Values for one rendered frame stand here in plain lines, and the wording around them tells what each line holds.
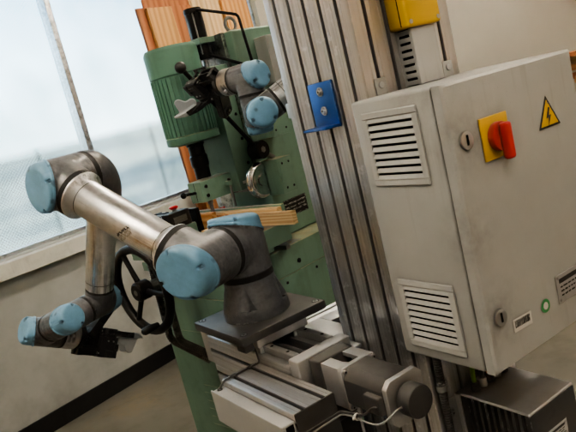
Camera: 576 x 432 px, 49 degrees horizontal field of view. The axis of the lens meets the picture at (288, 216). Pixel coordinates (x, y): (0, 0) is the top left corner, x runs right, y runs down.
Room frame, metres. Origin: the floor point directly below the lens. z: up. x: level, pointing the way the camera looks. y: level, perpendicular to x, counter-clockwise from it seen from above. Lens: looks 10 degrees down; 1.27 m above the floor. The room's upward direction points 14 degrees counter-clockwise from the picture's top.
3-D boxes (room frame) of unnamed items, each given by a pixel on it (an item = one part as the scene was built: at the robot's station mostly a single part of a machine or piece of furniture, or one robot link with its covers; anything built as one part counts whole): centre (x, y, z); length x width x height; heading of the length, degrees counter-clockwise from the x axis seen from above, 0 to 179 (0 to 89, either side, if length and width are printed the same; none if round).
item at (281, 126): (2.17, -0.02, 1.22); 0.09 x 0.08 x 0.15; 134
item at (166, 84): (2.13, 0.24, 1.35); 0.18 x 0.18 x 0.31
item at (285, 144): (2.33, 0.03, 1.16); 0.22 x 0.22 x 0.72; 44
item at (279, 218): (2.08, 0.19, 0.92); 0.60 x 0.02 x 0.04; 44
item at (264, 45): (2.25, -0.09, 1.40); 0.10 x 0.06 x 0.16; 134
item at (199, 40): (2.23, 0.14, 1.53); 0.08 x 0.08 x 0.17; 44
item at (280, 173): (2.14, 0.00, 1.02); 0.09 x 0.07 x 0.12; 44
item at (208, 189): (2.14, 0.22, 1.03); 0.14 x 0.07 x 0.09; 134
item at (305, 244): (2.21, 0.15, 0.76); 0.57 x 0.45 x 0.09; 134
